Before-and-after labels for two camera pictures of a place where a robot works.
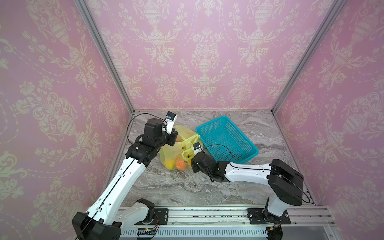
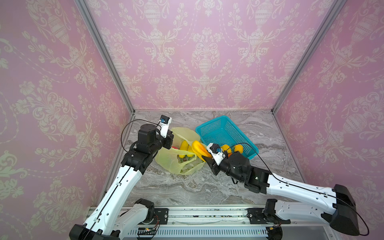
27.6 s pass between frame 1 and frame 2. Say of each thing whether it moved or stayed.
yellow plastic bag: stayed
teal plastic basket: stayed
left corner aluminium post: stayed
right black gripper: moved
